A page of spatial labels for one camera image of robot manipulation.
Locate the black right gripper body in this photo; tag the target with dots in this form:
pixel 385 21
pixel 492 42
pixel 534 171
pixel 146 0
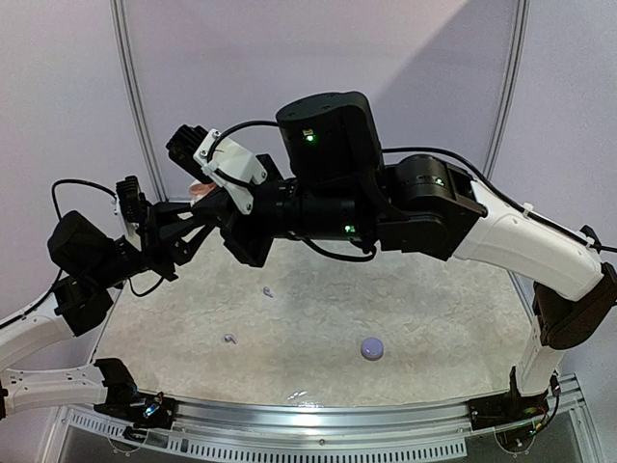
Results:
pixel 246 231

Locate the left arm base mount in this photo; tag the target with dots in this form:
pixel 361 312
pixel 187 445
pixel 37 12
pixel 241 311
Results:
pixel 142 410

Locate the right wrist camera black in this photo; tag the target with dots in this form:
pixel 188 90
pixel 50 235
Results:
pixel 209 157

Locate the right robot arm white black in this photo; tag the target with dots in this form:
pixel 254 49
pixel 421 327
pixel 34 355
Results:
pixel 432 201

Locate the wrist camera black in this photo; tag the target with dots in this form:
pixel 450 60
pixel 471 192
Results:
pixel 209 157
pixel 130 208

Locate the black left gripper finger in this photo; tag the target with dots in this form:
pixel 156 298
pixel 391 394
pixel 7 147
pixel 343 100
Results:
pixel 184 238
pixel 176 208

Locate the aluminium front rail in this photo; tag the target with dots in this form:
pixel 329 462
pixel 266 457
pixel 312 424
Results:
pixel 446 431

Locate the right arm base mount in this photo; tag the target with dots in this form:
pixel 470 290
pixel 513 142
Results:
pixel 504 408

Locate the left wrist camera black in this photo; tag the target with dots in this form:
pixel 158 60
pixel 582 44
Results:
pixel 130 208

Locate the lavender earbud charging case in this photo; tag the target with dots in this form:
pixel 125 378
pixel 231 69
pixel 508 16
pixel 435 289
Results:
pixel 372 349

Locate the pink earbud charging case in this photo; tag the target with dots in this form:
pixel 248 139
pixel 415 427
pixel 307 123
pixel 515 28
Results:
pixel 198 189

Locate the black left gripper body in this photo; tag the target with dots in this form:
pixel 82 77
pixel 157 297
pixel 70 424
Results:
pixel 157 256

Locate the right aluminium corner post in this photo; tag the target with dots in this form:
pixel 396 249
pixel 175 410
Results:
pixel 508 86

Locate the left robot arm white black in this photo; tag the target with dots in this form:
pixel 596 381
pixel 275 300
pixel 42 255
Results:
pixel 91 266

